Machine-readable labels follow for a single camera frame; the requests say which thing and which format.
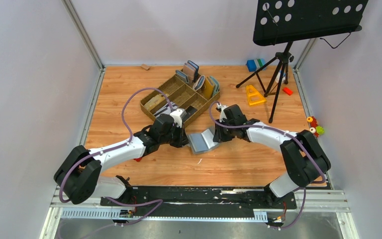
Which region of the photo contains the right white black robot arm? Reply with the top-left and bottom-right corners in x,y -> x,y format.
212,101 -> 331,199

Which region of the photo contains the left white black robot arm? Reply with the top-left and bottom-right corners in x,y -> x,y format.
54,108 -> 189,205

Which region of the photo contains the black white cards stack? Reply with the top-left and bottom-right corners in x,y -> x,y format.
154,102 -> 178,118

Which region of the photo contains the tan card in basket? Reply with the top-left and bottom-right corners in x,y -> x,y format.
144,94 -> 171,111

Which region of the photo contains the yellow card holder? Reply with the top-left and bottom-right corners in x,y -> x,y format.
202,76 -> 215,100

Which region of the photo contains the blue tan card holder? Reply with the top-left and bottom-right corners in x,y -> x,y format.
182,60 -> 199,83

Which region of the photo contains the yellow triangular toy block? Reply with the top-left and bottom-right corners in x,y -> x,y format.
245,85 -> 267,106

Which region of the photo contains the woven divided basket tray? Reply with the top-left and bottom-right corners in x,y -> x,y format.
140,75 -> 220,127

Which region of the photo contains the blue green toy block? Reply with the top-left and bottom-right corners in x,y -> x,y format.
246,58 -> 266,72

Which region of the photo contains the small red toy brick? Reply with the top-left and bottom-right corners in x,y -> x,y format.
283,87 -> 293,96

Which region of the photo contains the red green toy figure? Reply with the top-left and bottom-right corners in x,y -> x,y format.
306,116 -> 325,137

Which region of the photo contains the black music stand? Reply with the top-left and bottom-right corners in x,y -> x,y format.
249,0 -> 368,122

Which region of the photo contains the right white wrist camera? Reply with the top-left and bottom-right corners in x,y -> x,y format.
216,103 -> 228,122

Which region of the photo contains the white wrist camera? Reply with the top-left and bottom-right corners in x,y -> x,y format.
216,103 -> 228,122
169,108 -> 187,128

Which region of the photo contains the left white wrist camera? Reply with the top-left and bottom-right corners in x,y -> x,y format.
169,108 -> 187,128

